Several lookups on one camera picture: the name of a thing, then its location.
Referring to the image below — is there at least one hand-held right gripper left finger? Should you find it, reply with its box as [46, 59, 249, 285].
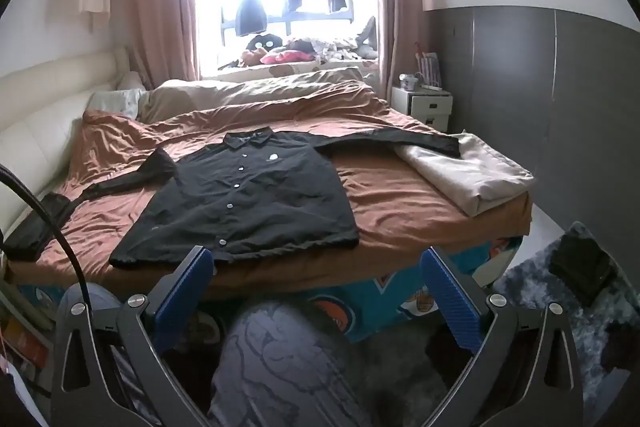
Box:
[50, 246, 216, 427]

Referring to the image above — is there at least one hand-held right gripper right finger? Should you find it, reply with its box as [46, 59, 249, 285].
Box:
[419, 246, 587, 427]

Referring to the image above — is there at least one black button shirt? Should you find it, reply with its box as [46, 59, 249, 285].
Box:
[75, 129, 462, 269]

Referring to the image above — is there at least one pile of clothes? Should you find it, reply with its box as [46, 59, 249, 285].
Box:
[300, 17, 377, 60]

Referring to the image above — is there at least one brown duvet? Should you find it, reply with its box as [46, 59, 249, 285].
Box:
[5, 84, 533, 303]

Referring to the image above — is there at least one folded beige blanket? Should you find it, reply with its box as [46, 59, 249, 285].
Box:
[395, 134, 535, 217]

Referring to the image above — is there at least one black cloth on rug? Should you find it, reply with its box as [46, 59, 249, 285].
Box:
[549, 234, 619, 304]

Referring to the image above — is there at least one grey shaggy rug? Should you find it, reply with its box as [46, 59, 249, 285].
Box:
[350, 222, 640, 427]

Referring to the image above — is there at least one dark folded cloth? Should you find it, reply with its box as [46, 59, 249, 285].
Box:
[4, 193, 77, 263]

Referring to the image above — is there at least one white nightstand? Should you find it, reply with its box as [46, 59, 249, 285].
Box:
[391, 86, 453, 130]

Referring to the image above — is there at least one white pillow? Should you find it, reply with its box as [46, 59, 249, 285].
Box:
[90, 89, 147, 120]

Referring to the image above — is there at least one cream padded headboard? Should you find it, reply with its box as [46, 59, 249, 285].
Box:
[0, 47, 147, 233]

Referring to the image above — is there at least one pink plush toy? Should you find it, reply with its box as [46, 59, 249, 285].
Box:
[262, 49, 307, 66]

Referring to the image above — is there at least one black plush toy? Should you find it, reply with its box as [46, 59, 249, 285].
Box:
[248, 34, 283, 54]

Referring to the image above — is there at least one dark hanging garment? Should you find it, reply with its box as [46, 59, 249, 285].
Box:
[235, 0, 269, 35]

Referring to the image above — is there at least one black cable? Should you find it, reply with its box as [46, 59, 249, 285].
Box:
[0, 164, 90, 304]

